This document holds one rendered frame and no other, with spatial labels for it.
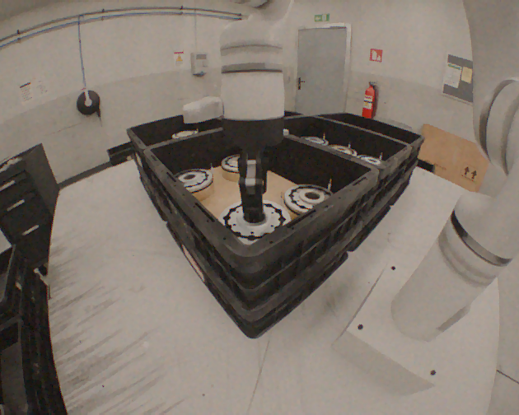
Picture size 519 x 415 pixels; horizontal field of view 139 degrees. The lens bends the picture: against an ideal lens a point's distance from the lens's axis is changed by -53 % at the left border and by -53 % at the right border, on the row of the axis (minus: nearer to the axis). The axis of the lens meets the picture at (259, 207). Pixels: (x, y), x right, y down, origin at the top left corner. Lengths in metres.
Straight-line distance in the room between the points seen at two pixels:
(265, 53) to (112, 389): 0.52
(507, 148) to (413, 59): 3.24
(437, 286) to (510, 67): 0.24
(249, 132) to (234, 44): 0.09
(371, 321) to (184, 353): 0.30
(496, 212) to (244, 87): 0.25
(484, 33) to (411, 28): 3.32
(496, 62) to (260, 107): 0.24
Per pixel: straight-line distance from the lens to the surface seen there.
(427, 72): 3.38
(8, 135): 3.85
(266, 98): 0.22
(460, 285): 0.26
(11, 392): 1.20
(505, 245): 0.23
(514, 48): 0.26
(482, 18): 0.24
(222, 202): 0.42
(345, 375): 0.39
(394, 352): 0.34
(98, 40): 3.73
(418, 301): 0.30
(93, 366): 0.47
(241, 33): 0.23
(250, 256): 0.18
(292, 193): 0.39
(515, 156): 0.20
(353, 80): 3.62
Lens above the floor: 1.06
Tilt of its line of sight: 35 degrees down
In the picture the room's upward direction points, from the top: straight up
